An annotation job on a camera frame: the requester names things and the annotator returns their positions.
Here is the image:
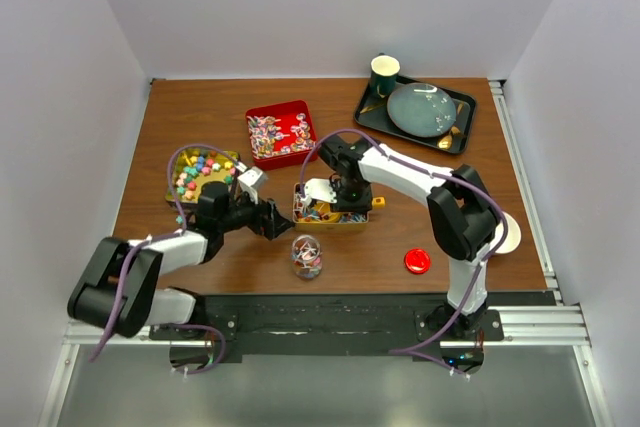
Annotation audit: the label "dark teal plate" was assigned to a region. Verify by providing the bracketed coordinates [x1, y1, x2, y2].
[386, 82, 457, 138]

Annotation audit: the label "red tin swirl lollipops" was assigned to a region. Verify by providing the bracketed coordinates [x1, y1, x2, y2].
[245, 100, 318, 171]

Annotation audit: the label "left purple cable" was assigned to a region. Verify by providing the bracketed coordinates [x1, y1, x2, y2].
[88, 144, 249, 363]

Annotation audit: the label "tin of star candies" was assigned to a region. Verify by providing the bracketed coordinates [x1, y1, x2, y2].
[165, 147, 241, 210]

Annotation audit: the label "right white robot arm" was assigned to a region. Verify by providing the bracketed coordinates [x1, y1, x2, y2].
[301, 133, 508, 340]

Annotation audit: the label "yellow plastic scoop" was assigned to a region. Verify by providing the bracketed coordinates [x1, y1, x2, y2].
[311, 196, 386, 214]

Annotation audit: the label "gold tin of lollipops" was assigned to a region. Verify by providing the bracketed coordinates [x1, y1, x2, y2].
[292, 183, 369, 234]

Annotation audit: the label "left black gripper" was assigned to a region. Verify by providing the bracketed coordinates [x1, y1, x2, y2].
[217, 187, 293, 240]

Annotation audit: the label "dark green paper cup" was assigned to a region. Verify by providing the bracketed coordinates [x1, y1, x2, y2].
[369, 54, 400, 98]

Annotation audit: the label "gold spoon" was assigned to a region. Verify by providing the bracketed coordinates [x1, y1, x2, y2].
[437, 102, 466, 151]

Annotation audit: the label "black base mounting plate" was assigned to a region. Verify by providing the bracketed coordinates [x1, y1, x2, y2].
[150, 293, 504, 362]

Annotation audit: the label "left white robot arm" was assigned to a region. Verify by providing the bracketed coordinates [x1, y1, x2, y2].
[67, 181, 293, 339]

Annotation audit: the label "white bowl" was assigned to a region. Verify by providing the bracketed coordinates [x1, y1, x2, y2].
[492, 212, 522, 255]

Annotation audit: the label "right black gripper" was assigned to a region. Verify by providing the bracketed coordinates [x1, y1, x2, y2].
[328, 178, 373, 215]

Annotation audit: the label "red jar lid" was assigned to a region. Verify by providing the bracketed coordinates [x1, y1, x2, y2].
[403, 248, 431, 275]

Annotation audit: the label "gold fork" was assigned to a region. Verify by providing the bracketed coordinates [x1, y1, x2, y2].
[360, 99, 385, 114]

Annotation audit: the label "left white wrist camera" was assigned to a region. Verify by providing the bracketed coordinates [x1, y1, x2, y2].
[238, 167, 268, 204]

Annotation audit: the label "clear plastic jar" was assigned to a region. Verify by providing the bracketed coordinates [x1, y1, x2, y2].
[291, 234, 322, 280]

